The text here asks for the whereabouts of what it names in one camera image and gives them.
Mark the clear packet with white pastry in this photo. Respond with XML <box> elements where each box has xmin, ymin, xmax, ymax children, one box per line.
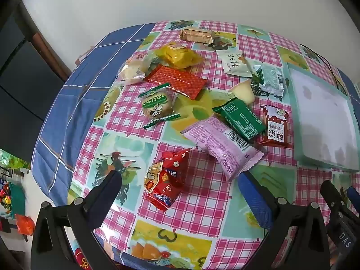
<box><xmin>117</xmin><ymin>52</ymin><xmax>158</xmax><ymax>86</ymax></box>

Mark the long red patterned snack packet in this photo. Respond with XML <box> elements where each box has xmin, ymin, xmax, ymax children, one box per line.
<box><xmin>146</xmin><ymin>64</ymin><xmax>209</xmax><ymax>100</ymax></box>

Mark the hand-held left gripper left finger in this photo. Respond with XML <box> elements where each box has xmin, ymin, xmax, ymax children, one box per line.
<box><xmin>30</xmin><ymin>169</ymin><xmax>124</xmax><ymax>270</ymax></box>

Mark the dark green snack packet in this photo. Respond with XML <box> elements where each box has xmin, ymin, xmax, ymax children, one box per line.
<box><xmin>212</xmin><ymin>98</ymin><xmax>267</xmax><ymax>142</ymax></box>

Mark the white jelly cup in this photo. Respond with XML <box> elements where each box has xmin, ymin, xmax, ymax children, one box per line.
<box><xmin>228</xmin><ymin>79</ymin><xmax>255</xmax><ymax>103</ymax></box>

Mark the black cable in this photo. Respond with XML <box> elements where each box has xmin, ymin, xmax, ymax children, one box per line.
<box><xmin>299</xmin><ymin>43</ymin><xmax>351</xmax><ymax>96</ymax></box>

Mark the mint green snack packet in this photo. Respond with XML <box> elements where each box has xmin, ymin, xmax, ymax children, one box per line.
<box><xmin>252</xmin><ymin>65</ymin><xmax>286</xmax><ymax>96</ymax></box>

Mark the small red and white packet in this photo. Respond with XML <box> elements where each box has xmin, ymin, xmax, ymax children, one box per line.
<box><xmin>257</xmin><ymin>105</ymin><xmax>290</xmax><ymax>148</ymax></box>

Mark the yellow snack packet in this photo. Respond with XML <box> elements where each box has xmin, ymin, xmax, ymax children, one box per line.
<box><xmin>154</xmin><ymin>43</ymin><xmax>203</xmax><ymax>69</ymax></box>

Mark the gold foil snack packet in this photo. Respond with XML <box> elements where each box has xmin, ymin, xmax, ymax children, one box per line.
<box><xmin>180</xmin><ymin>28</ymin><xmax>216</xmax><ymax>45</ymax></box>

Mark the orange plastic bag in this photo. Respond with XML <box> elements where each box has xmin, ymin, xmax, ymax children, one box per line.
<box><xmin>15</xmin><ymin>214</ymin><xmax>36</xmax><ymax>235</ymax></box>

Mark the pink checked patterned tablecloth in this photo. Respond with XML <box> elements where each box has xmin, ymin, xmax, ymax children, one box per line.
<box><xmin>67</xmin><ymin>20</ymin><xmax>360</xmax><ymax>270</ymax></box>

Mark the red triangular snack packet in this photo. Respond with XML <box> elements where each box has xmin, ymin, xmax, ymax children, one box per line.
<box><xmin>144</xmin><ymin>148</ymin><xmax>194</xmax><ymax>213</ymax></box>

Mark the green colourful object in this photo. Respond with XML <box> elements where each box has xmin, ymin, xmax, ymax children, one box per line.
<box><xmin>0</xmin><ymin>181</ymin><xmax>26</xmax><ymax>220</ymax></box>

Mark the pink snack packet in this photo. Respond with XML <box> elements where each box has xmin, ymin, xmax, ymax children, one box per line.
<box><xmin>181</xmin><ymin>116</ymin><xmax>265</xmax><ymax>182</ymax></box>

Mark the white and green snack packet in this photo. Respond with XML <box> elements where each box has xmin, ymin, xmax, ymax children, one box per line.
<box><xmin>216</xmin><ymin>49</ymin><xmax>253</xmax><ymax>78</ymax></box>

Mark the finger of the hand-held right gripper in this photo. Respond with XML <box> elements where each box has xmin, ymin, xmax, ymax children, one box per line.
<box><xmin>346</xmin><ymin>187</ymin><xmax>360</xmax><ymax>217</ymax></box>
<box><xmin>321</xmin><ymin>180</ymin><xmax>345</xmax><ymax>225</ymax></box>

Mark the mint green cardboard box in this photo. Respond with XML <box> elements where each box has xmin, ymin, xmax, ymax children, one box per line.
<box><xmin>285</xmin><ymin>62</ymin><xmax>360</xmax><ymax>172</ymax></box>

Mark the dark furniture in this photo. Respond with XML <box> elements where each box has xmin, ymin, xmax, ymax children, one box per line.
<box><xmin>0</xmin><ymin>11</ymin><xmax>68</xmax><ymax>161</ymax></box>

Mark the brown wooden frame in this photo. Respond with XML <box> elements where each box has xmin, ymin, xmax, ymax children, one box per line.
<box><xmin>15</xmin><ymin>0</ymin><xmax>71</xmax><ymax>82</ymax></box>

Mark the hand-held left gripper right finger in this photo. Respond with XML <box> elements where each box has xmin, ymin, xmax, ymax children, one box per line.
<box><xmin>238</xmin><ymin>171</ymin><xmax>329</xmax><ymax>270</ymax></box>

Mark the green-trimmed clear cookie packet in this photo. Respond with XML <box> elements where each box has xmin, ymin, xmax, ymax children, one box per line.
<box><xmin>139</xmin><ymin>83</ymin><xmax>181</xmax><ymax>129</ymax></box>

